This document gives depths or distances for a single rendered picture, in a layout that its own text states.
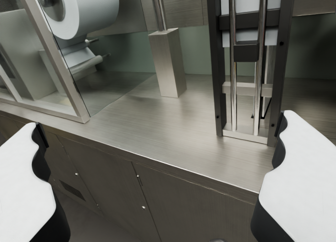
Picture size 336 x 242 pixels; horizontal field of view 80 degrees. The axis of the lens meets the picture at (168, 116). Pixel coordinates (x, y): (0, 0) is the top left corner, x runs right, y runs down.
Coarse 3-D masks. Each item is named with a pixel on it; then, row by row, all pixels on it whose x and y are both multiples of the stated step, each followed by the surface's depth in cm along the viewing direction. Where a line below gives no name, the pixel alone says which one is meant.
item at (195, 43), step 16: (304, 16) 72; (320, 16) 70; (192, 32) 97; (208, 32) 93; (304, 32) 75; (320, 32) 72; (192, 48) 101; (208, 48) 97; (224, 48) 93; (288, 48) 80; (304, 48) 77; (320, 48) 75; (192, 64) 106; (208, 64) 101; (240, 64) 93; (288, 64) 83; (304, 64) 80; (320, 64) 77
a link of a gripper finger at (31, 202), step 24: (24, 144) 9; (0, 168) 8; (24, 168) 8; (48, 168) 9; (0, 192) 7; (24, 192) 7; (48, 192) 7; (0, 216) 6; (24, 216) 6; (48, 216) 6; (0, 240) 5; (24, 240) 5; (48, 240) 6
